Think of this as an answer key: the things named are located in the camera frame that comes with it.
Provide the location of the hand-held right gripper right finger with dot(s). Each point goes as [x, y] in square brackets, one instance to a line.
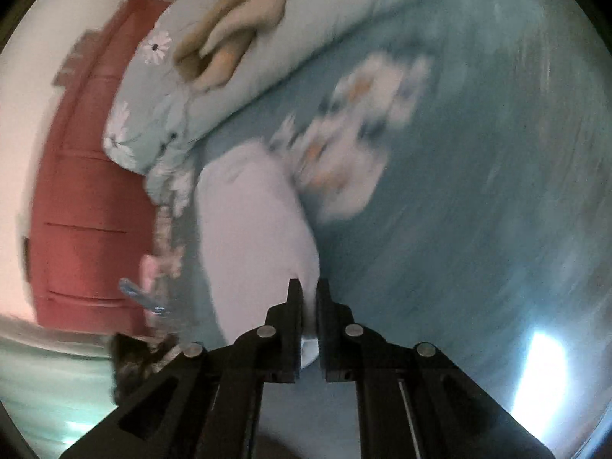
[323, 334]

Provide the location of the light blue printed t-shirt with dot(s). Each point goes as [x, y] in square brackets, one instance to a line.
[253, 229]

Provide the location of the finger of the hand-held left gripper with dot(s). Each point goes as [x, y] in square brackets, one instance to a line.
[143, 296]

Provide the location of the floral light blue pillow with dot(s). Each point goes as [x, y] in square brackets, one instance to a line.
[229, 86]

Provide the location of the beige plush toy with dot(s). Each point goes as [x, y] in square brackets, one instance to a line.
[234, 24]

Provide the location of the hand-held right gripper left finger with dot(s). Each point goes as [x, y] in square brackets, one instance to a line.
[296, 334]

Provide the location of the blue floral blanket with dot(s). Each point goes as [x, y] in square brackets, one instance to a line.
[454, 201]

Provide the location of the pink floral bed sheet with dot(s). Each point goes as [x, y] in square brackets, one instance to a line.
[169, 248]

